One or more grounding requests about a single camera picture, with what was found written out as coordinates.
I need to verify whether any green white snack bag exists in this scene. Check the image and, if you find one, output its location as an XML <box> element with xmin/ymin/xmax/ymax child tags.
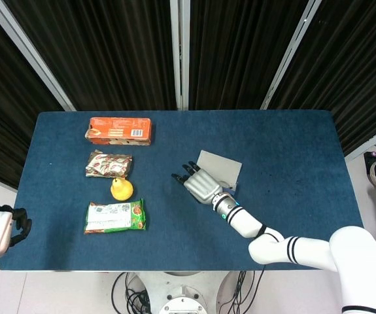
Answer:
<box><xmin>83</xmin><ymin>198</ymin><xmax>147</xmax><ymax>236</ymax></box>

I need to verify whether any yellow pear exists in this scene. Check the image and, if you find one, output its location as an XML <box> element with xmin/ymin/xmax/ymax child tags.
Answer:
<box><xmin>110</xmin><ymin>177</ymin><xmax>135</xmax><ymax>201</ymax></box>

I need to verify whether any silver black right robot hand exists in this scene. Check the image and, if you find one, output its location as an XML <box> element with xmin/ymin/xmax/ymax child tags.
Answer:
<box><xmin>171</xmin><ymin>161</ymin><xmax>224</xmax><ymax>204</ymax></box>

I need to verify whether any orange biscuit box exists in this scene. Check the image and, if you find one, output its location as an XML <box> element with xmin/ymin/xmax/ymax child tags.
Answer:
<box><xmin>84</xmin><ymin>116</ymin><xmax>153</xmax><ymax>147</ymax></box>

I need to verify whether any black pleated curtain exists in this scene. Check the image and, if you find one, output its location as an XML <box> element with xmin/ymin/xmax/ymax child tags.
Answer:
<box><xmin>188</xmin><ymin>0</ymin><xmax>310</xmax><ymax>111</ymax></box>
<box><xmin>268</xmin><ymin>0</ymin><xmax>376</xmax><ymax>157</ymax></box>
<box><xmin>0</xmin><ymin>0</ymin><xmax>65</xmax><ymax>190</ymax></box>
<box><xmin>3</xmin><ymin>0</ymin><xmax>178</xmax><ymax>112</ymax></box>

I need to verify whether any black cable bundle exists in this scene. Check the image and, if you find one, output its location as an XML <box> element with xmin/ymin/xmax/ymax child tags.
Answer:
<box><xmin>111</xmin><ymin>271</ymin><xmax>153</xmax><ymax>314</ymax></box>
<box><xmin>218</xmin><ymin>266</ymin><xmax>267</xmax><ymax>314</ymax></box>

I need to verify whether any dark blue slim box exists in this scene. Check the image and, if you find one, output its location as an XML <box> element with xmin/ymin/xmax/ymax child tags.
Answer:
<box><xmin>196</xmin><ymin>149</ymin><xmax>243</xmax><ymax>197</ymax></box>

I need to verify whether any white grey robot base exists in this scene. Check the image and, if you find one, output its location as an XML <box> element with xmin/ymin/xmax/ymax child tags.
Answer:
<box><xmin>137</xmin><ymin>271</ymin><xmax>241</xmax><ymax>314</ymax></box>

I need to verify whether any gold red snack wrapper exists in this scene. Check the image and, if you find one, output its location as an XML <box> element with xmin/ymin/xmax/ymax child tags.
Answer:
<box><xmin>84</xmin><ymin>150</ymin><xmax>134</xmax><ymax>179</ymax></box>

